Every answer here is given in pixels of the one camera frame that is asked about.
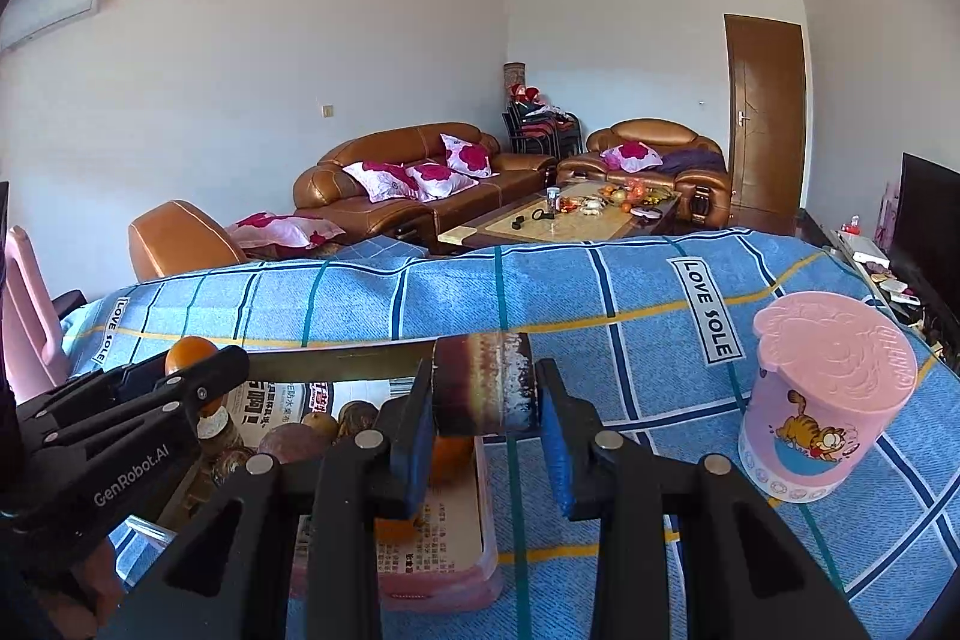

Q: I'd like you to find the brown white-edged mangosteen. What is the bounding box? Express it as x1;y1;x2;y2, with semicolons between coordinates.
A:
431;331;537;438

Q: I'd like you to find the brown leather armchair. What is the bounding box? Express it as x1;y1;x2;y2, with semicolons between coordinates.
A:
556;119;732;229
127;200;248;283

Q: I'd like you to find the stack of dark chairs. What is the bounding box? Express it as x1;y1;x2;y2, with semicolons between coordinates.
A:
504;100;584;157

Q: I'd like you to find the blue checked tablecloth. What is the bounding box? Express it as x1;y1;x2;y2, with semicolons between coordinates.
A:
56;227;960;640

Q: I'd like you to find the purple passion fruit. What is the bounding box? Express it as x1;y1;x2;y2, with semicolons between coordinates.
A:
259;426;331;465

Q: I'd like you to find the pink bag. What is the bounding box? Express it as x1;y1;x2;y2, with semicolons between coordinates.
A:
881;182;901;251

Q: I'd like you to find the pink plastic jug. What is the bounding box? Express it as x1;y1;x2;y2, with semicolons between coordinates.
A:
0;226;72;401

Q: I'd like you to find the white air conditioner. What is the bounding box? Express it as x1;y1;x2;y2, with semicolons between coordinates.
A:
0;0;102;49

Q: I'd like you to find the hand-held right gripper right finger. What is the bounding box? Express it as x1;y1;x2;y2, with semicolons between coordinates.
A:
534;359;875;640

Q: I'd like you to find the brown kiwi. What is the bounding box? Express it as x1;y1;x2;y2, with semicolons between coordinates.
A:
337;401;383;442
214;449;256;487

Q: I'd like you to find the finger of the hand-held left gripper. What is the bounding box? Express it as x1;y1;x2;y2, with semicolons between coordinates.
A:
13;344;250;485
45;356;173;397

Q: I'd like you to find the brown leather sofa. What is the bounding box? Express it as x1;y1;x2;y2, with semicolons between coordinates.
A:
292;122;560;240

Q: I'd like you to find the black television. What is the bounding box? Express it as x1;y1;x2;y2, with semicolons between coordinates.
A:
892;152;960;326

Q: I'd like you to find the pile of mixed produce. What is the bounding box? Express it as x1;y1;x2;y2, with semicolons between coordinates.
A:
600;179;668;210

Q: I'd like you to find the dark purple cloth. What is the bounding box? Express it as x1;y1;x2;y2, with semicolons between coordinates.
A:
660;149;727;176

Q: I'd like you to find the brown wooden door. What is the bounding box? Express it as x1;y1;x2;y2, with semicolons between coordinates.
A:
724;14;809;229

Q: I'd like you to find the pink tin box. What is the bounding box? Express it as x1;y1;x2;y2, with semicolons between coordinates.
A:
154;340;505;612

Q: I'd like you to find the white and magenta pillow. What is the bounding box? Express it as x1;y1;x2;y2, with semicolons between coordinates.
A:
227;211;346;250
440;134;494;176
343;161;421;202
602;141;665;172
405;161;479;200

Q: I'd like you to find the wooden coffee table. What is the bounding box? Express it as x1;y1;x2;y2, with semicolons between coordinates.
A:
437;179;683;251

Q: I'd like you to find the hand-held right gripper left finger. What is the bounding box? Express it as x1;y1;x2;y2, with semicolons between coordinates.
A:
97;356;437;640

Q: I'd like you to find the pink cartoon cup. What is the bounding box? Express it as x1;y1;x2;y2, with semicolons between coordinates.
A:
739;291;920;504

